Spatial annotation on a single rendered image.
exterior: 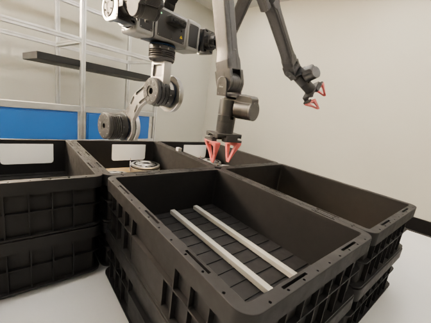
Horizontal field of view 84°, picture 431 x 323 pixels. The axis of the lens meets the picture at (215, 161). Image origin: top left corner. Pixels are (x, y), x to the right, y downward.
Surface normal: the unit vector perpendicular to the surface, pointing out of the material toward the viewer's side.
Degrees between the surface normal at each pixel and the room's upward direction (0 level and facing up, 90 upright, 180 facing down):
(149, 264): 90
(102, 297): 0
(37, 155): 90
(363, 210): 90
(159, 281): 90
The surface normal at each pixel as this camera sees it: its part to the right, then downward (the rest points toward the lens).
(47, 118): 0.75, 0.24
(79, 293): 0.13, -0.97
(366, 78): -0.65, 0.08
